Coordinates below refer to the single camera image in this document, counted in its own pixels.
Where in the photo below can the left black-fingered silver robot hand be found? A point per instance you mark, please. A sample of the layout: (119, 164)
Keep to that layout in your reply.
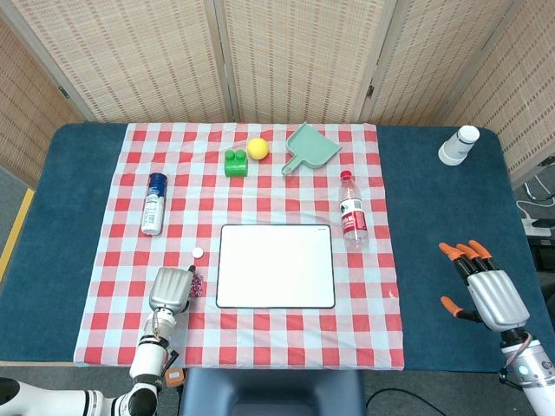
(171, 288)

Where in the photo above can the right orange-tipped silver robot hand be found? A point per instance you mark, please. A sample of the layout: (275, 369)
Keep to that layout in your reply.
(496, 299)

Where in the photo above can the pink patterned packet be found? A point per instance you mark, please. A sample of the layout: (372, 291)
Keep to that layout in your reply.
(198, 287)

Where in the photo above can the small white plastic object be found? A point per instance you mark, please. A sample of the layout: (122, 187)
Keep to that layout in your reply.
(197, 253)

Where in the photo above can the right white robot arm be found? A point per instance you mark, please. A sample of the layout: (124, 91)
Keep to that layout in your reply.
(531, 372)

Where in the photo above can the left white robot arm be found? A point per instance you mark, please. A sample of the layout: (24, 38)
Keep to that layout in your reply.
(149, 359)

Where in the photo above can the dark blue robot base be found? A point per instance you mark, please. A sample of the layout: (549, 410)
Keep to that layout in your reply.
(273, 392)

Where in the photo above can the white power strip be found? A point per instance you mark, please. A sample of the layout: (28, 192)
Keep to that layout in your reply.
(537, 226)

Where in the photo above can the blue white spray can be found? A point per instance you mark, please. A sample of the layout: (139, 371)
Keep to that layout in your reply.
(153, 203)

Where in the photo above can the small orange device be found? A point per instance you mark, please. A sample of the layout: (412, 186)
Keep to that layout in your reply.
(175, 377)

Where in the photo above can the dark blue table cover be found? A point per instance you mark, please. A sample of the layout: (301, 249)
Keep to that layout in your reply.
(451, 208)

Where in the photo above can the chrome metal tube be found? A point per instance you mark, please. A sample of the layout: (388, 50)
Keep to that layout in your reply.
(530, 190)

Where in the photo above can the red white checked tablecloth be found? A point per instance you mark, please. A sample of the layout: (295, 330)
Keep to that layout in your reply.
(269, 203)

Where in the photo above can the green toy building block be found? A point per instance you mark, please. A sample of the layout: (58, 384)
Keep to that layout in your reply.
(236, 167)

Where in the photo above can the yellow ball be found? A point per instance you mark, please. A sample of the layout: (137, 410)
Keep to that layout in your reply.
(257, 148)

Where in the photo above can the clear water bottle red label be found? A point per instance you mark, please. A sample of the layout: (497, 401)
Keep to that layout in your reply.
(353, 216)

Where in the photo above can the pale green dustpan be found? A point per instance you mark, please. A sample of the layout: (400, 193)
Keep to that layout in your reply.
(314, 149)

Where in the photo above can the metal screen hinge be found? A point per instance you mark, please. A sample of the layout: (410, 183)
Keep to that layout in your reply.
(64, 92)
(370, 91)

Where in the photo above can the woven folding screen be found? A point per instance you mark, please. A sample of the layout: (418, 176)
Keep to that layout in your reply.
(143, 56)

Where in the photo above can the white rectangular board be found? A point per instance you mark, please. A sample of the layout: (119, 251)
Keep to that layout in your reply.
(276, 266)

